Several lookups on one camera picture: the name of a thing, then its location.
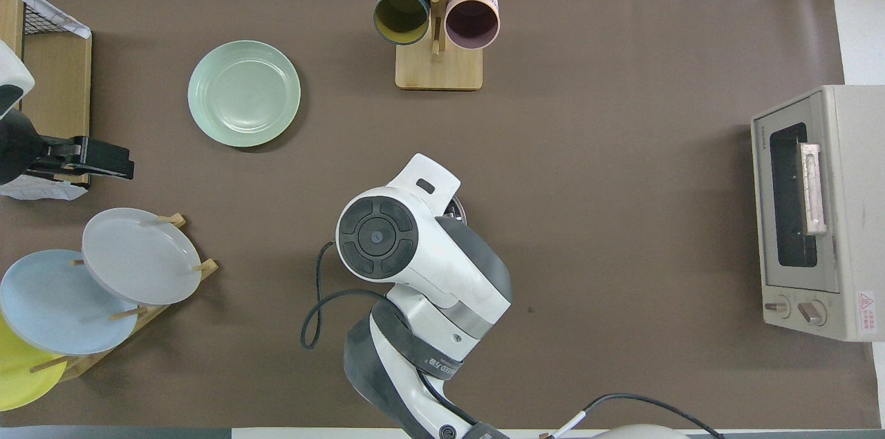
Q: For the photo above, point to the yellow plate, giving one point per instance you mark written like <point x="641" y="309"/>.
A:
<point x="17" y="377"/>

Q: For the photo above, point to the pale green plate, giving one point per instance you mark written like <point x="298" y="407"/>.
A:
<point x="243" y="93"/>

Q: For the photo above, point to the brown table mat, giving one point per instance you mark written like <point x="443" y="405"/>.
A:
<point x="622" y="218"/>

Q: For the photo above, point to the dark teal mug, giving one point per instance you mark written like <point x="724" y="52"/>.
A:
<point x="401" y="17"/>

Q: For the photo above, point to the wooden plate rack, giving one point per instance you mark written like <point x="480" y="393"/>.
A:
<point x="142" y="316"/>

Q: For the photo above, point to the beige toaster oven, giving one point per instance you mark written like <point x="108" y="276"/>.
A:
<point x="847" y="218"/>

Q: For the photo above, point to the pink mug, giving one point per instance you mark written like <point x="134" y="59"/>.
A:
<point x="472" y="24"/>

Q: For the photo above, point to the light blue plate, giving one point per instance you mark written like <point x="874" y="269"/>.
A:
<point x="55" y="304"/>

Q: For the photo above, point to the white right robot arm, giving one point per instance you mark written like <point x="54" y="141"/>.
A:
<point x="449" y="273"/>

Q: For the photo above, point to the wooden mug tree stand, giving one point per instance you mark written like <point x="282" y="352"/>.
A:
<point x="439" y="69"/>

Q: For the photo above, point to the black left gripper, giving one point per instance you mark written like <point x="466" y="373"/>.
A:
<point x="17" y="148"/>

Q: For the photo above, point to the white patterned cloth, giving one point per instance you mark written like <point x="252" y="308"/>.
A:
<point x="41" y="189"/>
<point x="55" y="12"/>

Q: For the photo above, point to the grey plate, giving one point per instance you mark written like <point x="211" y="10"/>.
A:
<point x="138" y="256"/>

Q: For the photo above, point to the wooden shelf box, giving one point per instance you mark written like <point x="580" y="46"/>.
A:
<point x="59" y="86"/>

